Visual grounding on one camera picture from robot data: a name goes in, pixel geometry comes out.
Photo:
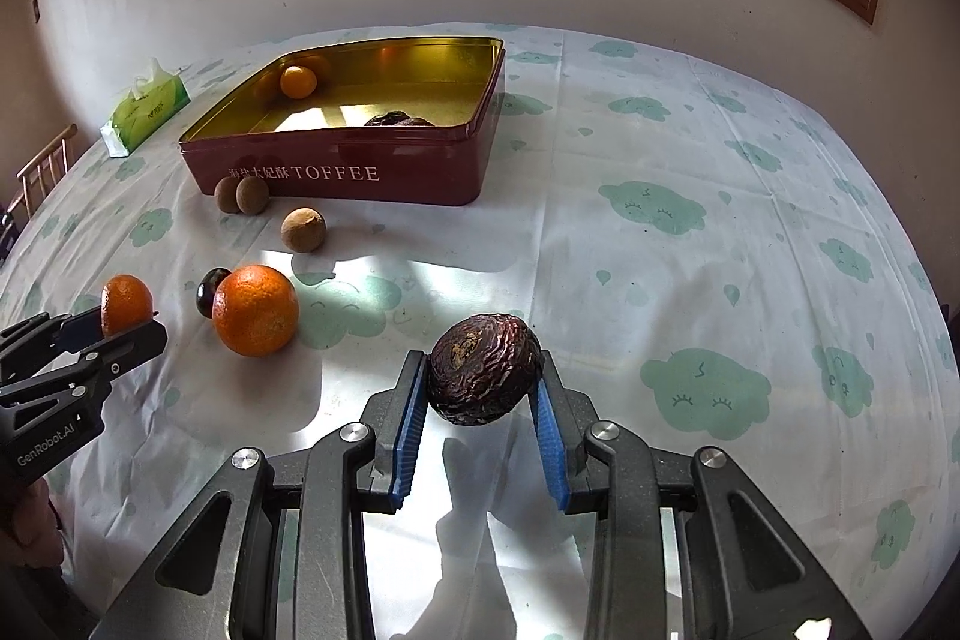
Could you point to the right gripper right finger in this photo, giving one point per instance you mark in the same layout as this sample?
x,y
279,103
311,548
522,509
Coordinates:
x,y
562,416

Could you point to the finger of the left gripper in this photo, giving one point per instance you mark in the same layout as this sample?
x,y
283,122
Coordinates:
x,y
112,357
73,333

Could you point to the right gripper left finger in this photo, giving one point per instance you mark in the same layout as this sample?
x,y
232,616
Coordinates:
x,y
397,418

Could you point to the medium orange tangerine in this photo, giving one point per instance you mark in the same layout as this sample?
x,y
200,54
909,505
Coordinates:
x,y
126,302

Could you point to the wrinkled passion fruit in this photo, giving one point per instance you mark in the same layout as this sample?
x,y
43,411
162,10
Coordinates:
x,y
397,118
482,367

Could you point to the dark cherry tomato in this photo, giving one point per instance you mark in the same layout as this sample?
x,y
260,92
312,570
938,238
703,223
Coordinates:
x,y
207,288

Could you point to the large orange tangerine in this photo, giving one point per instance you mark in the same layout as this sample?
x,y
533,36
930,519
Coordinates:
x,y
255,311

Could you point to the brown longan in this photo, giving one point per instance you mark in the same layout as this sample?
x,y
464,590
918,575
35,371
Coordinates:
x,y
225,195
252,195

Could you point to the brown longan single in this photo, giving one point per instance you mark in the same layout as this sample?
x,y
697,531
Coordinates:
x,y
303,230

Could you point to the small orange kumquat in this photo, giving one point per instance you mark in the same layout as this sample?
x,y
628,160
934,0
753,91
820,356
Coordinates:
x,y
298,82

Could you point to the person left hand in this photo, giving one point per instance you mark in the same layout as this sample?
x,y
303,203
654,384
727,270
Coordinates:
x,y
30,530

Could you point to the wooden chair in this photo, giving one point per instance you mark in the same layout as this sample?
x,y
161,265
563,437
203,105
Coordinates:
x,y
39,175

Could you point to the cloud pattern tablecloth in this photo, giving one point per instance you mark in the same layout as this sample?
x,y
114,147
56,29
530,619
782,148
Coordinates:
x,y
702,255

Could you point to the green tissue pack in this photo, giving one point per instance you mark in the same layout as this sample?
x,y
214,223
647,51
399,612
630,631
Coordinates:
x,y
144,109

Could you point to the red gold toffee tin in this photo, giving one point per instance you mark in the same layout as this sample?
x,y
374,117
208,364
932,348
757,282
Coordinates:
x,y
319,147

